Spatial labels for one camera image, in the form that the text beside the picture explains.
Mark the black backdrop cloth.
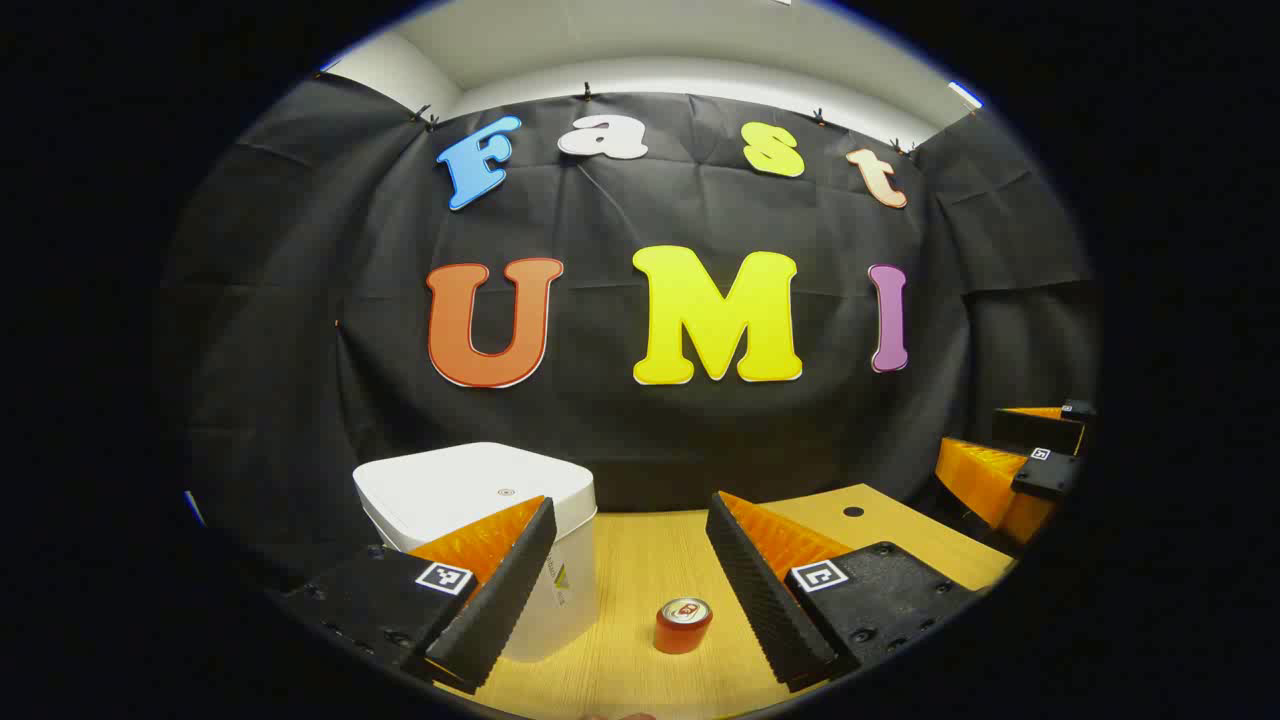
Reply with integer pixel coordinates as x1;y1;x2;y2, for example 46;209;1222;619
160;72;1101;601

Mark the wooden desktop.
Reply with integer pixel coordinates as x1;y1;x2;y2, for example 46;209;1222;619
440;484;1016;720

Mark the white desktop garbage bin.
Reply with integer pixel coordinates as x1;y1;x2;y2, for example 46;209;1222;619
352;442;599;663

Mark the red pop can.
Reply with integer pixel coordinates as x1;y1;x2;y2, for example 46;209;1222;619
655;597;714;655

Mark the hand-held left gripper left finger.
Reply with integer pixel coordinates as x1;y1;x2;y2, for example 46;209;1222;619
285;495;558;696

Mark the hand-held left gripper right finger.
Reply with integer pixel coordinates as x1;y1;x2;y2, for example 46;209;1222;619
706;490;986;693

